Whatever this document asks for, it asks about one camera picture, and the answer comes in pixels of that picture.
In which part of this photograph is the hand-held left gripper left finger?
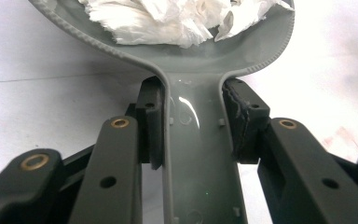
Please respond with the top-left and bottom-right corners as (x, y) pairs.
(68, 76), (166, 224)

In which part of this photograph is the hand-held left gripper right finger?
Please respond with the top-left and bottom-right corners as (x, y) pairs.
(222, 77), (358, 224)

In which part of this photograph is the pile of white paper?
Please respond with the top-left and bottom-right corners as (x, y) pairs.
(77, 0), (295, 49)

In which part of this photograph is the grey dustpan with orange edge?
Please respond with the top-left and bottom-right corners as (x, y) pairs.
(27, 0), (296, 224)

